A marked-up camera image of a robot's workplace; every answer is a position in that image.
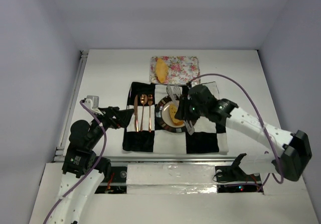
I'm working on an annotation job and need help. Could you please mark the metal tongs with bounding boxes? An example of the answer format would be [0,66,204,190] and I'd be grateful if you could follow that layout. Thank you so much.
[166,85,195,135]

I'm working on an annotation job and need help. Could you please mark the brown bread slice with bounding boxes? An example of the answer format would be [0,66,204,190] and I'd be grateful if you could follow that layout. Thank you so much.
[169,103,184,126]

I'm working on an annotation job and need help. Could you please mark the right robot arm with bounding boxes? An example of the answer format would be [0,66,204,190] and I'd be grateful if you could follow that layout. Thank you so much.
[176,84,312,182]

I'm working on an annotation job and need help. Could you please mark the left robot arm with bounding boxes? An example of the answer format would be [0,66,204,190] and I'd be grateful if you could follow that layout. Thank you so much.
[44,100,134,223]

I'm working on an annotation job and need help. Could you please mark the left yellow bread slice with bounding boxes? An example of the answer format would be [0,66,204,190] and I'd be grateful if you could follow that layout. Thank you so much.
[155,58,168,83]

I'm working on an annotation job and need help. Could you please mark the copper knife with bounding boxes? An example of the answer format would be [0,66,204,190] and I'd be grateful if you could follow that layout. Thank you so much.
[134,95,139,132]

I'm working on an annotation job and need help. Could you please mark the floral rectangular tray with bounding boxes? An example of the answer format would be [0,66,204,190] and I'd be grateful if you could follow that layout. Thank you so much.
[149,56,200,85]

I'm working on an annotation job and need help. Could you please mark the dark rimmed ceramic plate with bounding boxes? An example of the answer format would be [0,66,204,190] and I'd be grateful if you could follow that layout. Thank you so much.
[154,95,187,134]

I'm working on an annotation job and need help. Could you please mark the copper spoon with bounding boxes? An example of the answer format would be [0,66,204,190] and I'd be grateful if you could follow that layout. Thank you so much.
[139,94,147,131]

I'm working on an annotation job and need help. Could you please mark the black white checkered cloth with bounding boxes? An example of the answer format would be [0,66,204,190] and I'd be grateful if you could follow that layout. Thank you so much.
[122,82,229,155]

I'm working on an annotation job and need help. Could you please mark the copper fork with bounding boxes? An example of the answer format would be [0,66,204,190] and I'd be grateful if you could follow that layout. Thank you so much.
[147,94,152,132]

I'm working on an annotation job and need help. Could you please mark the white foam block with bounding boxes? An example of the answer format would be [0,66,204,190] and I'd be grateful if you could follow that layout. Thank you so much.
[126,164,217,194]

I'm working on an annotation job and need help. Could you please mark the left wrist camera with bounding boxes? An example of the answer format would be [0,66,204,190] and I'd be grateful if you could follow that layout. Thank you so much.
[83,95,102,115]

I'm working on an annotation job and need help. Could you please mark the aluminium rail front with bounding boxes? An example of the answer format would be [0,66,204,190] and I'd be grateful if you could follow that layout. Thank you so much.
[51,156,239,164]

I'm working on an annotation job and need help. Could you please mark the aluminium rail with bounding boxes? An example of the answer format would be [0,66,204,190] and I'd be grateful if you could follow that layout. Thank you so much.
[52,50,89,163]
[51,156,239,164]

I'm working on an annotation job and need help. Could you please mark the aluminium rail left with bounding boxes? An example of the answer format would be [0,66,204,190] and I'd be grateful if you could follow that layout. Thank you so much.
[52,50,89,163]

